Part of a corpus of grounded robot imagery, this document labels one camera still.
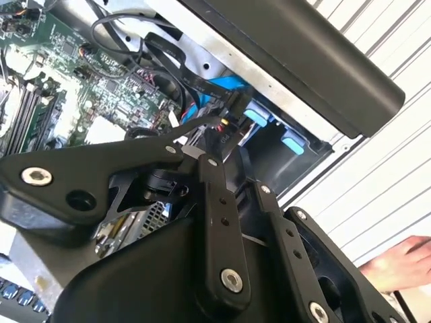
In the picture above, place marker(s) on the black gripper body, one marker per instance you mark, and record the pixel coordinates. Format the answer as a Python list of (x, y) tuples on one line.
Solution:
[(151, 286)]

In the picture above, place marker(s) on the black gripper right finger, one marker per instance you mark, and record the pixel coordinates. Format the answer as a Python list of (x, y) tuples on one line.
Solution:
[(289, 249)]

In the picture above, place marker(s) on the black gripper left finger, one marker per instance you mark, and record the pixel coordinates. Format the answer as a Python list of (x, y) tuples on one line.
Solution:
[(101, 161)]

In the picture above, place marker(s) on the hard disk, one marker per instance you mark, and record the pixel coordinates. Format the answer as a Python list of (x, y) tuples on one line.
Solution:
[(257, 116)]

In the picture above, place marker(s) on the person's bare hand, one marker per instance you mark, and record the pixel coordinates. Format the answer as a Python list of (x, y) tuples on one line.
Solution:
[(404, 266)]

